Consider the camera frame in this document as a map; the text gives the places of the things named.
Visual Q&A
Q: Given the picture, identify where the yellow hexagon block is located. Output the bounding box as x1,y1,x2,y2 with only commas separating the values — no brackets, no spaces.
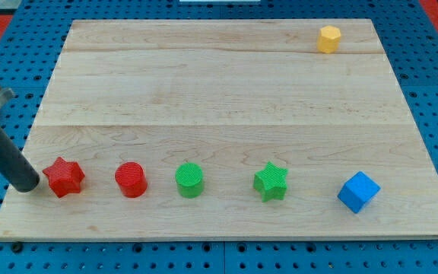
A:
316,25,341,53

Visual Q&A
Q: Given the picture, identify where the wooden board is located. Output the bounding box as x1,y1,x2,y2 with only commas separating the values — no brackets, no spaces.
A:
0,19,438,242

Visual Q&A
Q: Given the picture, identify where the green cylinder block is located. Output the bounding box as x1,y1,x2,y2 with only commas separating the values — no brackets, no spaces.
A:
175,163,204,199

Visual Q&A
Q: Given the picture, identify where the green star block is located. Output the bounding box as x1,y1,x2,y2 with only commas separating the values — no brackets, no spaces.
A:
253,161,288,202

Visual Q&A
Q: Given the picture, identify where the red cylinder block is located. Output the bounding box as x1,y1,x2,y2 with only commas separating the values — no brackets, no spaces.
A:
115,161,148,198

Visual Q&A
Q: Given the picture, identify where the blue cube block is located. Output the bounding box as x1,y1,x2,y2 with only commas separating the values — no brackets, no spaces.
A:
338,171,381,214

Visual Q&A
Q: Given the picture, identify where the red star block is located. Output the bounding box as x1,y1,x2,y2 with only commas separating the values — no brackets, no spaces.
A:
43,157,85,198

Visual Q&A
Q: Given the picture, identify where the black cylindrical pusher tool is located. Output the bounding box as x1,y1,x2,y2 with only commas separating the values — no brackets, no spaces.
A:
0,127,40,193

